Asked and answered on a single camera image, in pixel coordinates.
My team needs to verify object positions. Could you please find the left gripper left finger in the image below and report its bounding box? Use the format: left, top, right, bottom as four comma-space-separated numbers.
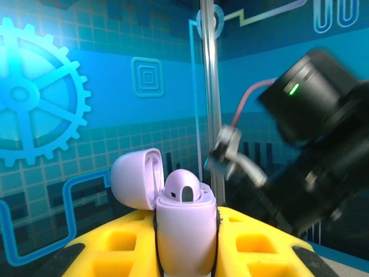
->
43, 208, 159, 277

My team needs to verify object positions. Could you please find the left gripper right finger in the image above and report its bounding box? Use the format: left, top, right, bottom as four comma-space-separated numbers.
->
214, 206, 332, 277

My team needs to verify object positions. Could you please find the purple round charging case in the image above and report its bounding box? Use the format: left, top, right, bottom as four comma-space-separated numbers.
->
110, 148, 219, 277

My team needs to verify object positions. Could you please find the purple earbud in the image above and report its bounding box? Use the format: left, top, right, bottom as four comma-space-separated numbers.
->
163, 169, 202, 203

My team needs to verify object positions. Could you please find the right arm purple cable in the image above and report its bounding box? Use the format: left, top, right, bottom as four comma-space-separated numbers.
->
232, 78, 279, 129

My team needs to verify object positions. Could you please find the aluminium frame post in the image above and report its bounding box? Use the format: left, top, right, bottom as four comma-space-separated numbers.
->
198, 0, 225, 200

